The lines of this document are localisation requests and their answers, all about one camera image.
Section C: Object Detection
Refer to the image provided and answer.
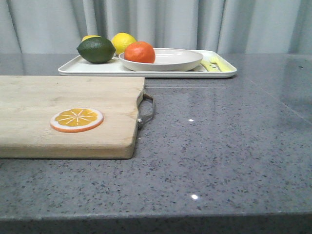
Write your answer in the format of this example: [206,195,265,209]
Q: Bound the wooden cutting board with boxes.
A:
[0,76,145,159]

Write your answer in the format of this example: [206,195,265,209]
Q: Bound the green lime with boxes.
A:
[77,37,116,63]

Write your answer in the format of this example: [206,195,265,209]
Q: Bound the orange fruit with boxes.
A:
[124,41,156,63]

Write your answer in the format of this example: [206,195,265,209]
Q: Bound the yellow plastic fork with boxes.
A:
[210,56,232,72]

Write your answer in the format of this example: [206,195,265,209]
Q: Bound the orange slice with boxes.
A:
[50,107,104,133]

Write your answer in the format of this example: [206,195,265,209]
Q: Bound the grey curtain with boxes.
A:
[0,0,312,54]

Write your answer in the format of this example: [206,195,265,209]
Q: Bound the yellow lemon behind lime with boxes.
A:
[81,35,100,41]

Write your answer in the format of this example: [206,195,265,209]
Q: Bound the beige round plate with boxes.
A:
[119,48,203,72]

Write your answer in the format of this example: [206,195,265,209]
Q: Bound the white rectangular tray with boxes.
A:
[58,50,237,78]

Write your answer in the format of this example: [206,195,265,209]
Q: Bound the yellow plastic knife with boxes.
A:
[201,60,220,72]

